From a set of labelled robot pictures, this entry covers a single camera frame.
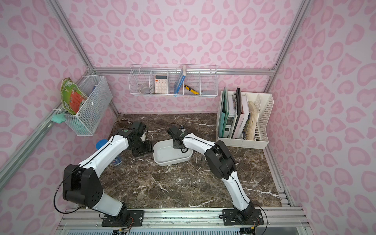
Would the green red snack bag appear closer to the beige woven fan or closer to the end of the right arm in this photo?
the end of the right arm

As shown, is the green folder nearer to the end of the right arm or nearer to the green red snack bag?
the end of the right arm

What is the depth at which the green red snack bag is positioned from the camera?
69 cm

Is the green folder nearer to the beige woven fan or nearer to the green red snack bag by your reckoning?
the beige woven fan
